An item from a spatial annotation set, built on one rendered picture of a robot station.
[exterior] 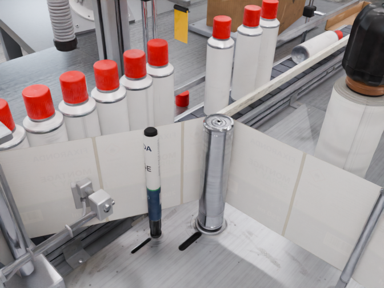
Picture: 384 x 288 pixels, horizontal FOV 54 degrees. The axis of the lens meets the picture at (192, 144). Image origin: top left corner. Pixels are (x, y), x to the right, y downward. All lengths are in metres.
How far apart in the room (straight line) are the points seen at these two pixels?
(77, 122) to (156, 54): 0.17
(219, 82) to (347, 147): 0.28
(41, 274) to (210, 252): 0.22
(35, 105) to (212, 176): 0.24
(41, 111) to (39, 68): 0.66
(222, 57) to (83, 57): 0.57
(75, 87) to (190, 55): 0.70
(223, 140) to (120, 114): 0.18
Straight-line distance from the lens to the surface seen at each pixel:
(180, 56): 1.17
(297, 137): 0.78
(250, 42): 0.79
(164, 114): 0.65
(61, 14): 0.60
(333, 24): 1.53
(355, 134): 0.58
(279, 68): 1.03
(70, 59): 1.19
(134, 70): 0.57
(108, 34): 0.71
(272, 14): 0.83
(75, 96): 0.52
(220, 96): 0.76
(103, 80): 0.54
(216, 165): 0.47
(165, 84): 0.62
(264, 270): 0.54
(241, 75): 0.82
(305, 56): 1.05
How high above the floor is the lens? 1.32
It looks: 38 degrees down
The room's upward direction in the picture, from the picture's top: 2 degrees clockwise
